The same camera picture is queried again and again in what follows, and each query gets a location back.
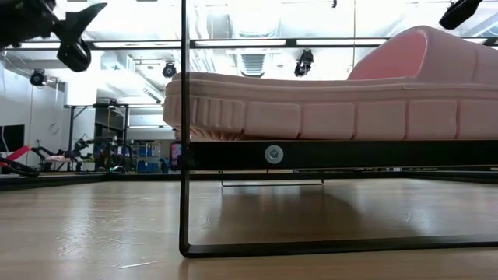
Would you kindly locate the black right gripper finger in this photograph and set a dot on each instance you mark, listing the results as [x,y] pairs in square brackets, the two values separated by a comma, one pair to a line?
[459,13]

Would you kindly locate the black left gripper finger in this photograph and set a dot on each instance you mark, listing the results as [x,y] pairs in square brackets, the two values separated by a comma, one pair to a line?
[78,23]
[74,56]

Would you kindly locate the pink slide sandal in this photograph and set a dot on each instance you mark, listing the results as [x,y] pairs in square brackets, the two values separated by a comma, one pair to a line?
[330,116]

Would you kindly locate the black ceiling spotlight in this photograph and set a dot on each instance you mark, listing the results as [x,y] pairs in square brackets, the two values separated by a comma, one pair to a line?
[169,70]
[303,62]
[37,78]

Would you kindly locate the black background robot arms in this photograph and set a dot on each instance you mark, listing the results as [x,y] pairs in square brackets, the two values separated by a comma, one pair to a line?
[58,155]

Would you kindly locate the red padded bar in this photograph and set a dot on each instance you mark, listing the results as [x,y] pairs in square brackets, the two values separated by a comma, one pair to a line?
[17,154]

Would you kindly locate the blue storage bins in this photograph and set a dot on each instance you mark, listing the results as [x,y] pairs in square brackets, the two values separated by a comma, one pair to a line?
[148,161]

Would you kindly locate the lit pink display screen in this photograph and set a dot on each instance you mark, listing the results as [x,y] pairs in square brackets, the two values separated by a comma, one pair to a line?
[176,153]

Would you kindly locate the long ceiling light fixture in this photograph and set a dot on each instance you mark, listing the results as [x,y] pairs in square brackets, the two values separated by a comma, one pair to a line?
[241,43]

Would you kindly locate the white ceiling air vent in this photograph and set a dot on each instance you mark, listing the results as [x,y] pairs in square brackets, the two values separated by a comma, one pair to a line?
[253,65]

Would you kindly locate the black metal rack frame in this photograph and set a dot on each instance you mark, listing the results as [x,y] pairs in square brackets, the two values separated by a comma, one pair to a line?
[71,136]

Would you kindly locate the black wall monitor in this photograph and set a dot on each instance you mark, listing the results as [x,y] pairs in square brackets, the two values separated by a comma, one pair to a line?
[11,138]

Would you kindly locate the black aluminium table frame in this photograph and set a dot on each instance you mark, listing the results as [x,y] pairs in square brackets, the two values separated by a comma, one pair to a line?
[78,179]

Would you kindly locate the wood shelf black metal frame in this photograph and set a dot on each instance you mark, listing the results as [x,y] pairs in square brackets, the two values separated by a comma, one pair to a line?
[350,155]

